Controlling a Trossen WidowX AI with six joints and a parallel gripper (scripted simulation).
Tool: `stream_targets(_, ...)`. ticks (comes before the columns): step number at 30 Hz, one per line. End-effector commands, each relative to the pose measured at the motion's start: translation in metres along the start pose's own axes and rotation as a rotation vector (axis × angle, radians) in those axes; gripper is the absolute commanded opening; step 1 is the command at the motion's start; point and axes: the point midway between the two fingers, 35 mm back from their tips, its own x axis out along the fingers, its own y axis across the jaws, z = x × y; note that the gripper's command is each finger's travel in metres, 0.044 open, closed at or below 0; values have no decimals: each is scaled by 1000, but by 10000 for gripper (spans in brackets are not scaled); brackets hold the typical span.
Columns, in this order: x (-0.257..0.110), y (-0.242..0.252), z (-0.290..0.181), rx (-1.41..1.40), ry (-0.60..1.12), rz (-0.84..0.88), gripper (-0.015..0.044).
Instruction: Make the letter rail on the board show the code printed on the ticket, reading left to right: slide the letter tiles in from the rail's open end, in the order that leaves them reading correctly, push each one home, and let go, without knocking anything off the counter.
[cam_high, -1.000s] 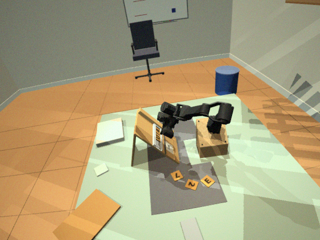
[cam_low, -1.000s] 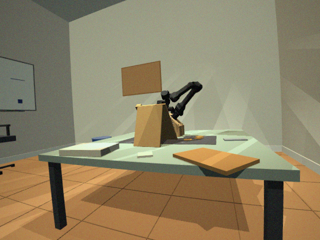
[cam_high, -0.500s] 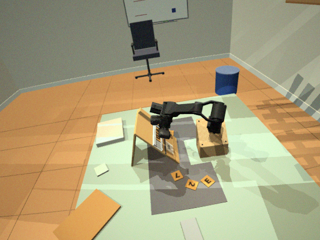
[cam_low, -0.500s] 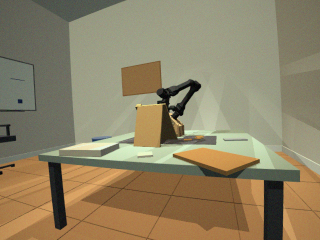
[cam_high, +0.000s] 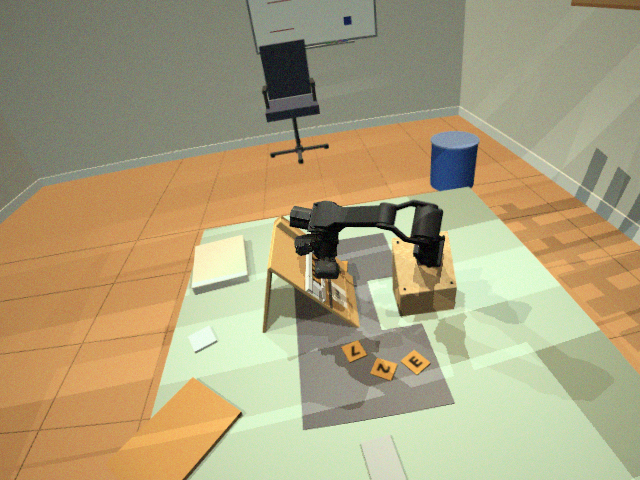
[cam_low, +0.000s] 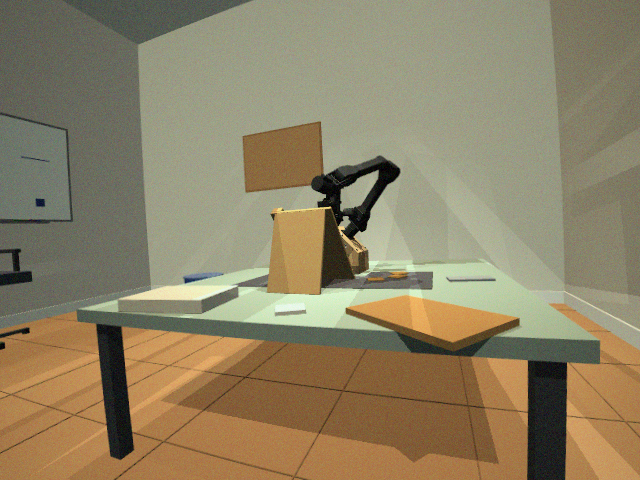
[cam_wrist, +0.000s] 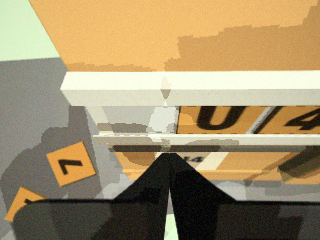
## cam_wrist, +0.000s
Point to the orange flat board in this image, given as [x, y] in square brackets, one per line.
[133, 63]

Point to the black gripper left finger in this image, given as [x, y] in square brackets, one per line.
[137, 213]

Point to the white paper ticket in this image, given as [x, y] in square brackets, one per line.
[200, 160]

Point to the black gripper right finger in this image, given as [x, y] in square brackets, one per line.
[202, 211]

